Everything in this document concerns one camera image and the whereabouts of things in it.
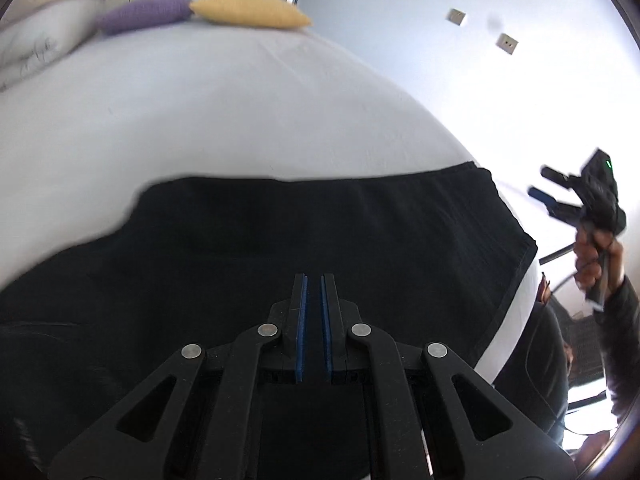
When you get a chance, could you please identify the black cable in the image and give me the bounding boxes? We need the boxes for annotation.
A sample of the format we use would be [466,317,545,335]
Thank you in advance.
[546,269,582,303]
[537,241,577,266]

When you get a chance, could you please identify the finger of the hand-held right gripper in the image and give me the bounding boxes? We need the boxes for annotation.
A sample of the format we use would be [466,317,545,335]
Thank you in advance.
[541,165,583,187]
[528,186,586,222]

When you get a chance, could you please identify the person's right hand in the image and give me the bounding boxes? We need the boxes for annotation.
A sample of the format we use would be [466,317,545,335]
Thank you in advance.
[572,226,626,292]

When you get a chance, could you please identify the purple pillow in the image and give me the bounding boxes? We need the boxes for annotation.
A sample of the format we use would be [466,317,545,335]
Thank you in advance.
[96,0,194,36]

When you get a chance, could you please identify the bed with white sheet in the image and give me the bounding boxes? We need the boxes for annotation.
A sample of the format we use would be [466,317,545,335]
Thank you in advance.
[0,7,546,480]

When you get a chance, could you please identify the person's right forearm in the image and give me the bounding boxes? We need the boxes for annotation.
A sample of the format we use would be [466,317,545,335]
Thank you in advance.
[597,274,640,423]

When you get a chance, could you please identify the black pants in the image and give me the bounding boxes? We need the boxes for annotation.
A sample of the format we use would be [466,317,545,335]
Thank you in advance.
[0,161,538,480]

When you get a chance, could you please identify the yellow pillow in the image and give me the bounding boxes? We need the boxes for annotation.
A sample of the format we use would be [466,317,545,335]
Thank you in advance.
[189,0,313,30]

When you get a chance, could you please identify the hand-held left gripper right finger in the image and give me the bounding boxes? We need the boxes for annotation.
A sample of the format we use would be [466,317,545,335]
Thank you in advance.
[320,273,576,480]

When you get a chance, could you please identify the person's dark trouser leg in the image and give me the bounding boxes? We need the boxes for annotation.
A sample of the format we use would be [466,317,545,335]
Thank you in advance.
[492,304,572,447]

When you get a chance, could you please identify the folded beige duvet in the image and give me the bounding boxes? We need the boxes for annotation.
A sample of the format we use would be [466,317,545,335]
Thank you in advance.
[0,0,115,92]

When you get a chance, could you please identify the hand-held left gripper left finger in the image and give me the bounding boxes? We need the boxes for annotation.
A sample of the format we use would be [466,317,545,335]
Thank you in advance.
[47,273,311,480]

